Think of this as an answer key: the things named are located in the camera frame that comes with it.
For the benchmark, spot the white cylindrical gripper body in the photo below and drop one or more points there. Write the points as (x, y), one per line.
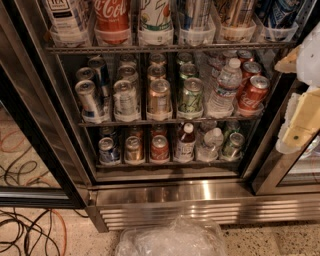
(310, 63)

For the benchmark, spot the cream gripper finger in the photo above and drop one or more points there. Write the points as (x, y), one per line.
(302, 121)
(288, 63)

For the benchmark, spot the red coke can bottom shelf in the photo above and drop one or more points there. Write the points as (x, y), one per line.
(159, 148)

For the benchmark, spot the red coke can shelf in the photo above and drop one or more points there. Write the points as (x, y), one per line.
(252, 95)
(159, 148)

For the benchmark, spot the red coke can middle shelf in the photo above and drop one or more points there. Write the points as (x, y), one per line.
(252, 95)

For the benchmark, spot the glass fridge door right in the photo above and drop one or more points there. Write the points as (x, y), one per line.
(277, 173)

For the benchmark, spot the glass fridge door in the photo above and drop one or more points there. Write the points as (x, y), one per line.
(30, 173)
(277, 173)

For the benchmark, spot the green can bottom shelf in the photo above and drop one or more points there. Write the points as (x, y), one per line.
(233, 146)

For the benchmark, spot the green can shelf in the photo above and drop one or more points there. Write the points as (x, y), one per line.
(233, 146)
(190, 98)

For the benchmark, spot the clear water bottle middle shelf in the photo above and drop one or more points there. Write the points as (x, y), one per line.
(225, 87)

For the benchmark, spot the clear water bottle shelf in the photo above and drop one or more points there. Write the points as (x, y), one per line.
(225, 87)
(208, 145)

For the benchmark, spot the clear water bottle bottom shelf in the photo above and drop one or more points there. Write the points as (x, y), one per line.
(208, 145)

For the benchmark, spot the green can middle shelf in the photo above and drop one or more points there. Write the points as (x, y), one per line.
(190, 98)

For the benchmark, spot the copper can middle shelf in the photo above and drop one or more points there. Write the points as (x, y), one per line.
(159, 106)

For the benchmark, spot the green white bottle top shelf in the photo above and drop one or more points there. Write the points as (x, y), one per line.
(155, 20)

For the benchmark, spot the red coke can behind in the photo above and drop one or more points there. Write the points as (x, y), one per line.
(159, 129)

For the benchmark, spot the stainless steel fridge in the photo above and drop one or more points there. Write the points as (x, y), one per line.
(204, 36)

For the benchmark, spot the white silver can middle shelf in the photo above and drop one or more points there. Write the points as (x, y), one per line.
(126, 108)

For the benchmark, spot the gold can bottom shelf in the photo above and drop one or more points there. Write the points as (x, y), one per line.
(133, 149)

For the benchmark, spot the large coke bottle top shelf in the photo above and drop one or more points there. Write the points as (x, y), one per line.
(112, 19)

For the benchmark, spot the blue can bottom shelf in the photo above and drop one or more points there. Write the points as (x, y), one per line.
(108, 151)

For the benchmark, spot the silver blue can middle shelf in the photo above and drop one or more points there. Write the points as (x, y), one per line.
(92, 109)

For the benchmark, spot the white tea carton top shelf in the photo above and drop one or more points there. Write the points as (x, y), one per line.
(69, 21)

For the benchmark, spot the glass fridge door left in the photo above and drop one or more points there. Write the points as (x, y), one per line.
(30, 173)

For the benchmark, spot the brown tea bottle white cap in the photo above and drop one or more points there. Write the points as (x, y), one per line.
(185, 143)

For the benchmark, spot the clear plastic bag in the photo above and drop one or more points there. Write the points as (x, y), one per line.
(181, 237)

